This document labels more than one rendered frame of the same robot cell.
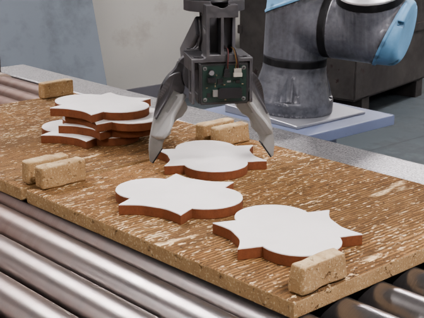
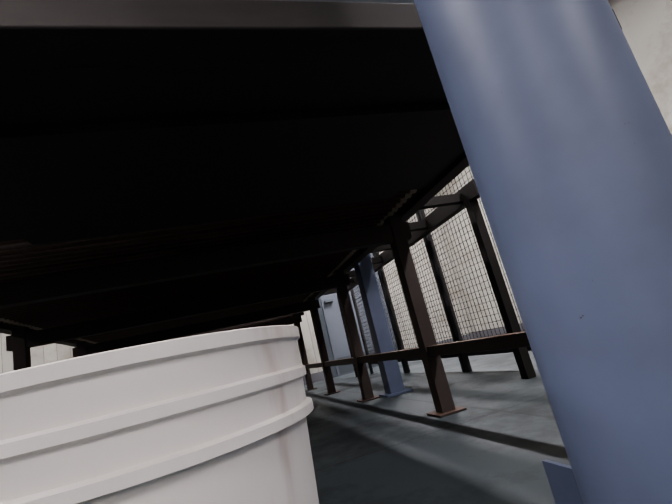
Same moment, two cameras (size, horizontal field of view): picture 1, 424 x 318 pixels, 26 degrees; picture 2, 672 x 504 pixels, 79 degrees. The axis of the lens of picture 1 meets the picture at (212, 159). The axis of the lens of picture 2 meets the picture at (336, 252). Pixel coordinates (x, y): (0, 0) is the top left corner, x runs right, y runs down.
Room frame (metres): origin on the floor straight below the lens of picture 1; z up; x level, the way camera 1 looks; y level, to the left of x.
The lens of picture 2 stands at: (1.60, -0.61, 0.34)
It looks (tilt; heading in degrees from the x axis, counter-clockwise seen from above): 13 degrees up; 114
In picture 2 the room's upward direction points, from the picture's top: 14 degrees counter-clockwise
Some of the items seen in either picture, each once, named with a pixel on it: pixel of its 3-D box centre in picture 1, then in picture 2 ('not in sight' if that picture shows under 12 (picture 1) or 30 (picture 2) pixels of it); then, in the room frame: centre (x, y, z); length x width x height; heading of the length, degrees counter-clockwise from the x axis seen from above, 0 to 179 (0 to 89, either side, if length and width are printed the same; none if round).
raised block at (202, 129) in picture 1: (215, 130); not in sight; (1.21, 0.00, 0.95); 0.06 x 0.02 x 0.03; 132
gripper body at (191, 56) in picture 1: (215, 50); not in sight; (1.07, 0.00, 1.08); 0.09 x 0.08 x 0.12; 11
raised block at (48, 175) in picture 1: (60, 173); not in sight; (1.01, 0.17, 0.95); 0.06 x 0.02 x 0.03; 133
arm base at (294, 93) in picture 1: (293, 81); not in sight; (1.66, -0.15, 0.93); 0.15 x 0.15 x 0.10
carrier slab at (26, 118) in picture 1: (52, 135); not in sight; (1.26, 0.23, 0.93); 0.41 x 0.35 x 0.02; 42
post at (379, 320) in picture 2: not in sight; (350, 216); (0.63, 1.94, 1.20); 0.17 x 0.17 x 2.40; 42
